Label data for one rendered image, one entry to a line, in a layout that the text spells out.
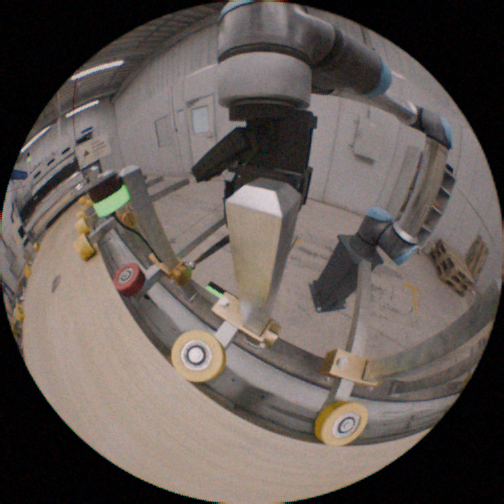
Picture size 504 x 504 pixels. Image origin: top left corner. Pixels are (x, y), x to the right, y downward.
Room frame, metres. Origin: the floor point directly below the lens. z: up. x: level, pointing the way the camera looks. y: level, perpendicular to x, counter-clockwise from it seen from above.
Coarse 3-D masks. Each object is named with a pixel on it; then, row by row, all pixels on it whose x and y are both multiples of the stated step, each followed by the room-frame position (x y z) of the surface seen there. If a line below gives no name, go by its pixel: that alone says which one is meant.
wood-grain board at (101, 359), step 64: (64, 256) 0.20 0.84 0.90; (64, 320) -0.03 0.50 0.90; (128, 320) 0.05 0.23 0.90; (64, 384) -0.20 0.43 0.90; (128, 384) -0.07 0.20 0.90; (192, 384) -0.03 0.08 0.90; (128, 448) -0.22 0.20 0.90; (192, 448) -0.14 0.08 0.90; (256, 448) -0.13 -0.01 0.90; (320, 448) -0.15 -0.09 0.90; (384, 448) -0.24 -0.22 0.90
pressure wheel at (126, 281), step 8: (128, 264) 0.18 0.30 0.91; (136, 264) 0.18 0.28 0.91; (120, 272) 0.15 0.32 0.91; (128, 272) 0.15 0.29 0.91; (136, 272) 0.15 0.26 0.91; (120, 280) 0.13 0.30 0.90; (128, 280) 0.13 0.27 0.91; (136, 280) 0.14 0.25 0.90; (144, 280) 0.15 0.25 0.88; (120, 288) 0.11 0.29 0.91; (128, 288) 0.11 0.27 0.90; (136, 288) 0.12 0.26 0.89; (128, 296) 0.11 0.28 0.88; (144, 296) 0.14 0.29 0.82
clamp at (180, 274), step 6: (150, 258) 0.23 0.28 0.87; (156, 264) 0.21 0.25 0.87; (180, 264) 0.21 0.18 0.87; (162, 270) 0.20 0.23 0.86; (174, 270) 0.19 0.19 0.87; (180, 270) 0.19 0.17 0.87; (186, 270) 0.20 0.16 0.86; (168, 276) 0.19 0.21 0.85; (174, 276) 0.18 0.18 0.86; (180, 276) 0.18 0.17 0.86; (186, 276) 0.19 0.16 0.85; (174, 282) 0.17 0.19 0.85; (180, 282) 0.18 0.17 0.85; (186, 282) 0.19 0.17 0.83
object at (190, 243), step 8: (216, 216) 0.44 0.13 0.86; (208, 224) 0.39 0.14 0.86; (216, 224) 0.40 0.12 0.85; (224, 224) 0.43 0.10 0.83; (200, 232) 0.35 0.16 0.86; (208, 232) 0.36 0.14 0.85; (184, 240) 0.31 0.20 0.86; (192, 240) 0.31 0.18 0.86; (200, 240) 0.33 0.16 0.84; (176, 248) 0.28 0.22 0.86; (184, 248) 0.28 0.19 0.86; (192, 248) 0.30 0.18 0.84; (184, 256) 0.27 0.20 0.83; (152, 272) 0.19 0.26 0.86; (160, 272) 0.20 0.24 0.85; (152, 280) 0.17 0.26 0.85; (144, 288) 0.15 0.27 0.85; (136, 296) 0.12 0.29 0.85
